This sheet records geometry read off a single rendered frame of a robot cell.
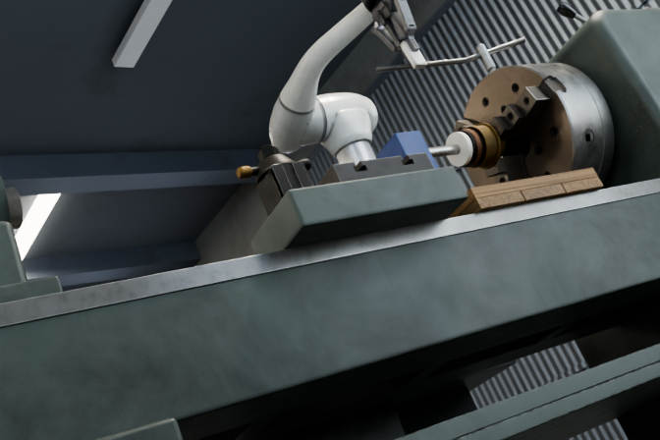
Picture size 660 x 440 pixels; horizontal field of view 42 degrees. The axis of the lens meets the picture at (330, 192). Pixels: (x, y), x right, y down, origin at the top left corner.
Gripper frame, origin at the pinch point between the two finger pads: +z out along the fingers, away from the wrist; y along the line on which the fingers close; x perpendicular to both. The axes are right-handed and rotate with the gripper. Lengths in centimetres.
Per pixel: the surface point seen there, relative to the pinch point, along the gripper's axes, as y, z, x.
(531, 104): 13.9, 26.5, 6.0
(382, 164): 21, 40, -42
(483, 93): 2.2, 13.8, 10.1
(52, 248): -482, -243, 64
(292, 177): -2.5, 25.4, -41.4
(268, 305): 16, 57, -67
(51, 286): 10, 45, -91
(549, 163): 6.7, 36.0, 10.1
